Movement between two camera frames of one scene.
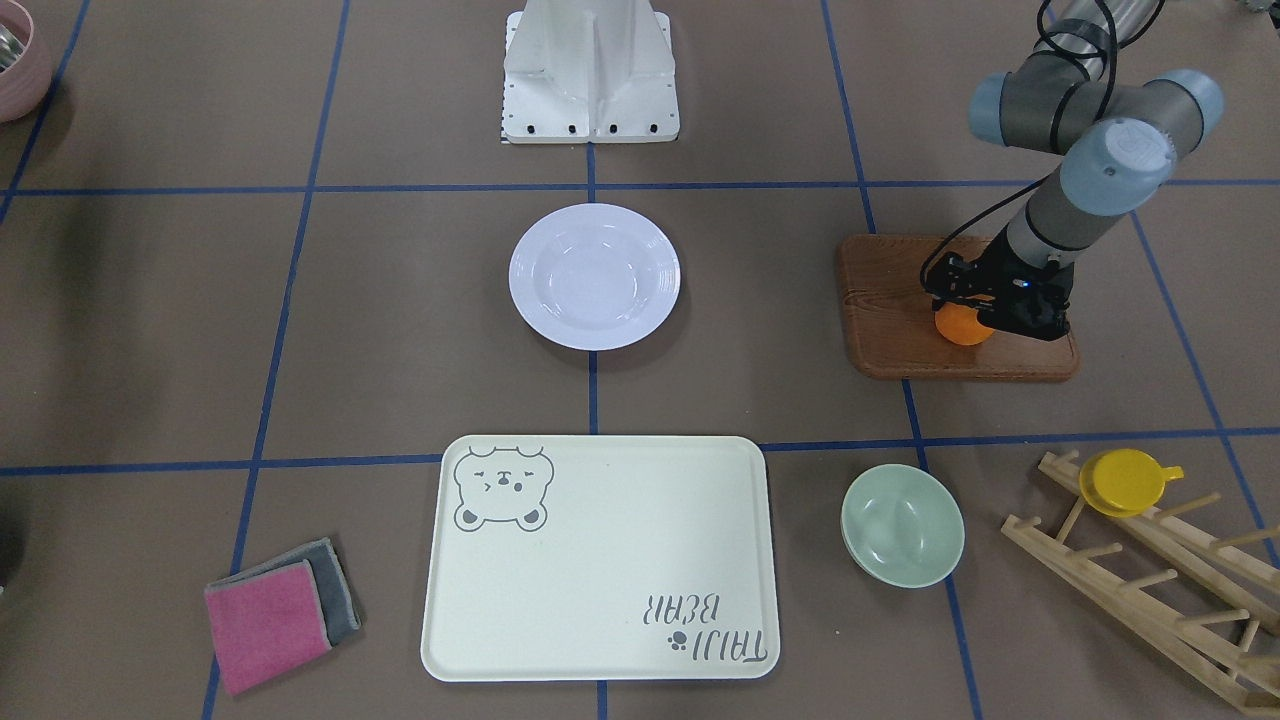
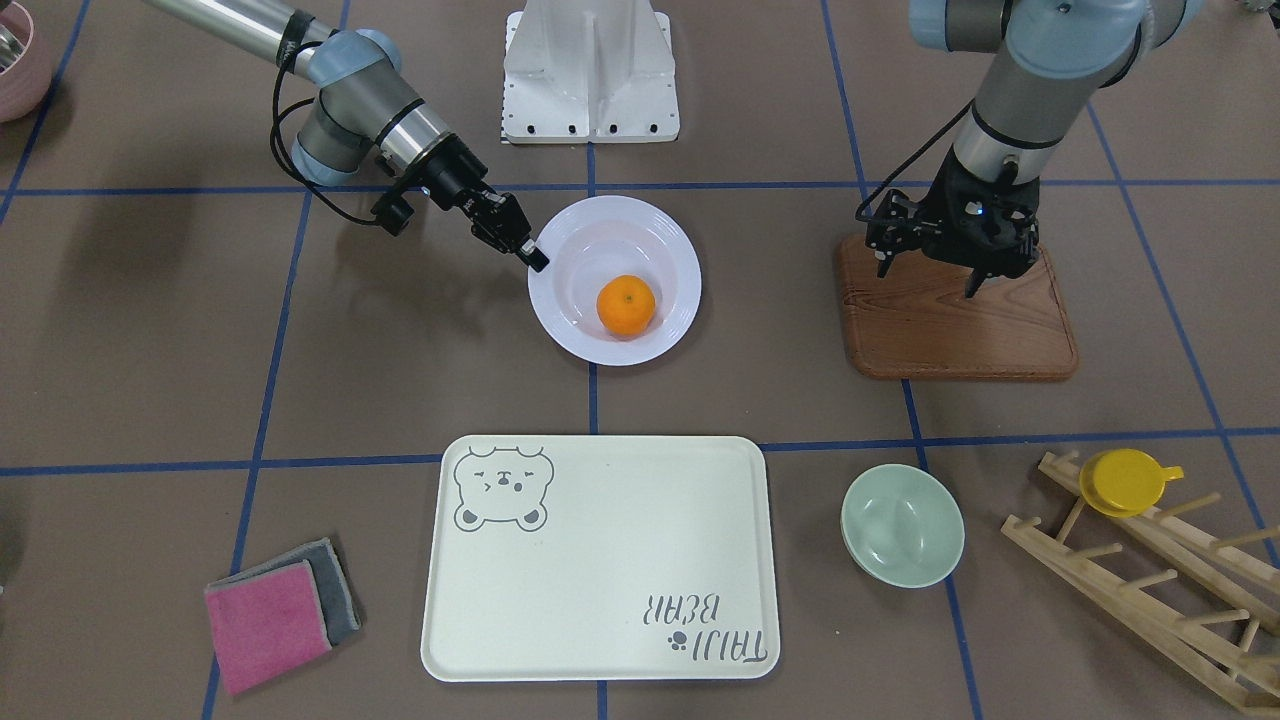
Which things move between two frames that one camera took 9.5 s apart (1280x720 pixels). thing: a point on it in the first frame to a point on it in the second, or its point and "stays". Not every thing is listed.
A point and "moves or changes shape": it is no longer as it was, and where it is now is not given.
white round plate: (594, 276) moves or changes shape
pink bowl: (24, 83) stays
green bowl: (903, 525) stays
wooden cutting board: (893, 330) stays
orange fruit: (960, 324) to (626, 304)
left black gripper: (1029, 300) to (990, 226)
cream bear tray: (600, 558) stays
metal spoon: (10, 48) stays
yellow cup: (1125, 482) stays
